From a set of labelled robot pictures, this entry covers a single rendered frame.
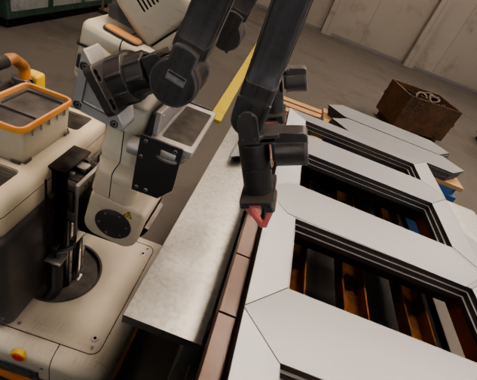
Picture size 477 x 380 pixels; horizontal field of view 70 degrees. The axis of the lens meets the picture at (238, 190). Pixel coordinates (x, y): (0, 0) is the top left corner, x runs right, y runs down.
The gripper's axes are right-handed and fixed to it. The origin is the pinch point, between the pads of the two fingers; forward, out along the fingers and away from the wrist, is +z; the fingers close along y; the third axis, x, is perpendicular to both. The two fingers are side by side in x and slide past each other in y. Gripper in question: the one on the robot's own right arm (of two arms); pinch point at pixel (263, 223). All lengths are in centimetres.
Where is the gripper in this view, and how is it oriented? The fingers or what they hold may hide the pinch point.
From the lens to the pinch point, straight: 73.0
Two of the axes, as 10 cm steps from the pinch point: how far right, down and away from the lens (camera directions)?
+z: 1.3, 8.3, 5.4
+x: -9.8, 0.2, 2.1
